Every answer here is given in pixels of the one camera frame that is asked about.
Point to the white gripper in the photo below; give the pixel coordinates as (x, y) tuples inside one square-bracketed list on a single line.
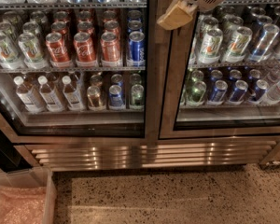
[(181, 13)]

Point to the glass fridge door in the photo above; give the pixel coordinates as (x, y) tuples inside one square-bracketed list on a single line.
[(69, 17), (259, 112)]

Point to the right door green soda can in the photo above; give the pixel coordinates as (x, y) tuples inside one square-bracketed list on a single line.
[(209, 50)]

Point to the right door lower green can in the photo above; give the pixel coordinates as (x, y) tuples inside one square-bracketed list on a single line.
[(195, 93)]

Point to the right door lower blue can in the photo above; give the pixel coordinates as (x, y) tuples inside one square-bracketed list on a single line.
[(217, 93)]

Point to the door blue can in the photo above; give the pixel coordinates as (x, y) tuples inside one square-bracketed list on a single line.
[(238, 90), (217, 93)]

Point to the steel fridge bottom grille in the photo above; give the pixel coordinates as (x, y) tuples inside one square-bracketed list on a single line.
[(169, 153)]

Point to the front blue pepsi can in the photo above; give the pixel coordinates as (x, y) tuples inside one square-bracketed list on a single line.
[(136, 48)]

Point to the front red cola can right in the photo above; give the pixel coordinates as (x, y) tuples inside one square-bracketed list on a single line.
[(111, 53)]

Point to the red cola can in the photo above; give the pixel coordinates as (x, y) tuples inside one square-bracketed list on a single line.
[(85, 52), (111, 53), (58, 51)]

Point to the green can lower shelf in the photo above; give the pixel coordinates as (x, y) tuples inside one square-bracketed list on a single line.
[(137, 96)]

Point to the silver blue slim can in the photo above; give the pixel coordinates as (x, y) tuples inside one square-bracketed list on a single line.
[(260, 48)]

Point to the front red cola can middle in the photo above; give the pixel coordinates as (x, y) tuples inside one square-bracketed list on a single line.
[(85, 52)]

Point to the blue can lower shelf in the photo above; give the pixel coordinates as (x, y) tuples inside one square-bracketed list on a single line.
[(116, 98)]

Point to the gold can lower shelf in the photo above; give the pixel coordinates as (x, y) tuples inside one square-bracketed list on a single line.
[(96, 100)]

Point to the front red cola can left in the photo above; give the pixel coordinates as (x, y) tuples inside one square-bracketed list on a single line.
[(58, 51)]

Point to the water bottle right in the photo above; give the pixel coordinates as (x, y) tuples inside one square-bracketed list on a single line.
[(71, 92)]

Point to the water bottle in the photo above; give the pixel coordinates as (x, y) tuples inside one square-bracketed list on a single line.
[(51, 95), (71, 92), (29, 95)]

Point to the front green soda can right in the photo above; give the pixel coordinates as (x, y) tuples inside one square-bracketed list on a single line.
[(34, 55)]

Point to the water bottle middle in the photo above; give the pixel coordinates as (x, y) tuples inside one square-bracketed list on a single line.
[(51, 95)]

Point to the water bottle left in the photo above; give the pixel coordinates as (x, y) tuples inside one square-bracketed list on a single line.
[(29, 95)]

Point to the front green soda can left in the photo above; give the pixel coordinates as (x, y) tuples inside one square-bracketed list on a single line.
[(10, 57)]

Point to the clear plastic bin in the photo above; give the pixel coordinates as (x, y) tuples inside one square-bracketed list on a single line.
[(34, 178)]

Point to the pink bubble wrap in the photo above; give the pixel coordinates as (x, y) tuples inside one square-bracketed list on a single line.
[(22, 205)]

